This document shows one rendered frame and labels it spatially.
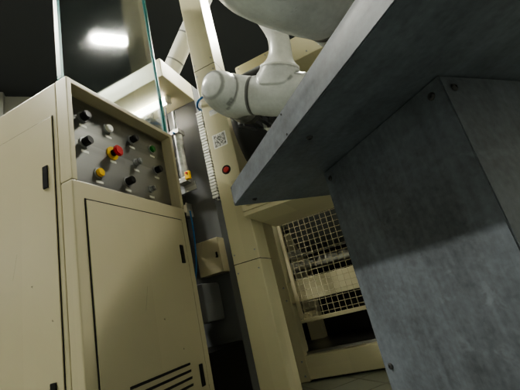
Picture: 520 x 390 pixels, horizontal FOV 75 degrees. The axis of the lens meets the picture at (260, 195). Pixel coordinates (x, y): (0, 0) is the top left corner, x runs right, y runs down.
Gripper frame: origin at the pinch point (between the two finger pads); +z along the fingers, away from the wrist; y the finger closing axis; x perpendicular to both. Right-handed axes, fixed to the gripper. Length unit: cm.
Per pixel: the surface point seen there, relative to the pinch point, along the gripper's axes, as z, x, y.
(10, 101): 165, -234, 353
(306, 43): 63, -60, -19
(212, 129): 31, -23, 35
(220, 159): 29.1, -5.6, 34.3
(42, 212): -43, 13, 63
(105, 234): -34, 24, 50
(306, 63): 68, -52, -15
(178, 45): 71, -107, 60
